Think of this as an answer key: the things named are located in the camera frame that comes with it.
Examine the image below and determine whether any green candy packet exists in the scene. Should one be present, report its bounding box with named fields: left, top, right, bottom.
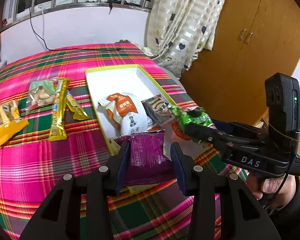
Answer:
left=167, top=103, right=215, bottom=144

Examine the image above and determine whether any orange jelly cup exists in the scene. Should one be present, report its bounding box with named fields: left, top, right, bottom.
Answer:
left=171, top=122, right=191, bottom=141

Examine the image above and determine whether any purple snack packet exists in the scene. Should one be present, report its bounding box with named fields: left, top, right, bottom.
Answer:
left=114, top=130, right=175, bottom=186

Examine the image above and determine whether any white orange snack bag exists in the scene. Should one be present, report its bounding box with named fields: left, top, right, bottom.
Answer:
left=97, top=93, right=154, bottom=137

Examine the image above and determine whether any brown chocolate snack packet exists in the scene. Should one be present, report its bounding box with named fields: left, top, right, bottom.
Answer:
left=141, top=96, right=175, bottom=127

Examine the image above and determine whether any small gold snack bar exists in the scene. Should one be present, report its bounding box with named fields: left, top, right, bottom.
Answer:
left=66, top=91, right=90, bottom=121

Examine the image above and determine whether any long gold snack bar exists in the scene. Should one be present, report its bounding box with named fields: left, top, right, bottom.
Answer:
left=48, top=77, right=71, bottom=141

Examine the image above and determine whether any clear green peanut bag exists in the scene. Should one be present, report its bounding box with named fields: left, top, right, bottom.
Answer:
left=25, top=77, right=57, bottom=112

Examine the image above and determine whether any yellow chip bag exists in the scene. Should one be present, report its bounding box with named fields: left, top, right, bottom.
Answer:
left=0, top=100, right=29, bottom=146

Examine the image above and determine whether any person's right hand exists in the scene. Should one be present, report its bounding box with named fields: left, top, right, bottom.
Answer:
left=246, top=172, right=296, bottom=209

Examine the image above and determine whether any green-rimmed white tray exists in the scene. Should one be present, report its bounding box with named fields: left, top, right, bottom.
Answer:
left=85, top=64, right=216, bottom=194

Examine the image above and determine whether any pink plaid bedspread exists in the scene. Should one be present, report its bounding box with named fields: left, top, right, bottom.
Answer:
left=0, top=43, right=248, bottom=240

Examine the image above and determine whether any wooden wardrobe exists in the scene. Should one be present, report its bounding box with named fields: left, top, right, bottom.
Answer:
left=180, top=0, right=300, bottom=203

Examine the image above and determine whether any heart-patterned cream curtain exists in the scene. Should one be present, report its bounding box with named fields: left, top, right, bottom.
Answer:
left=143, top=0, right=225, bottom=78

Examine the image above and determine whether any black power cable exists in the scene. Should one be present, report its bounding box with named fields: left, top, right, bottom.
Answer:
left=27, top=0, right=122, bottom=52

